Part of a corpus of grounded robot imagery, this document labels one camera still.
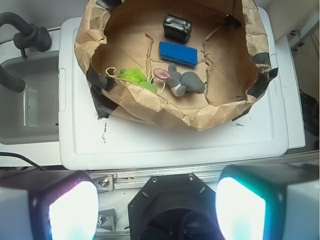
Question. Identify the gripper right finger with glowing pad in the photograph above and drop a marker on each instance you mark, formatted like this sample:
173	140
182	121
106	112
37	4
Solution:
269	202

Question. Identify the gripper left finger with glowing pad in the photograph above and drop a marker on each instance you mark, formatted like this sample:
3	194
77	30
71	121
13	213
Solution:
48	205

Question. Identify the black tape-wrapped box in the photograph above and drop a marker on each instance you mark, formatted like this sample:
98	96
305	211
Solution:
177	28

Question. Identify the white plastic lid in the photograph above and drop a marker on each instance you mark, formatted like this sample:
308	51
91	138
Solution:
88	142

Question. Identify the grey sink basin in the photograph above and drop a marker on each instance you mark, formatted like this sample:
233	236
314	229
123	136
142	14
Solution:
32	115

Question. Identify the grey plush mouse toy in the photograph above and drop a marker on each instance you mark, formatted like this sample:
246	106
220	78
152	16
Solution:
180	83

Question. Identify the green fuzzy toy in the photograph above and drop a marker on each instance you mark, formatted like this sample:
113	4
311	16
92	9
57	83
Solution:
135	75

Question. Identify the brown paper bag bin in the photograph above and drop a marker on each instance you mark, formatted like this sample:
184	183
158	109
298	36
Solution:
232	51

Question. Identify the blue sponge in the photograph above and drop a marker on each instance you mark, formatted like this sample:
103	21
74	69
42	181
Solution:
178	53

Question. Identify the aluminium extrusion rail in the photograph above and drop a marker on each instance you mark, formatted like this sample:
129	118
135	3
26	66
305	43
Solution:
137	178

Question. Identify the black octagonal mount plate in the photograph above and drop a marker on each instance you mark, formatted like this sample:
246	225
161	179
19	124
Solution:
174	207

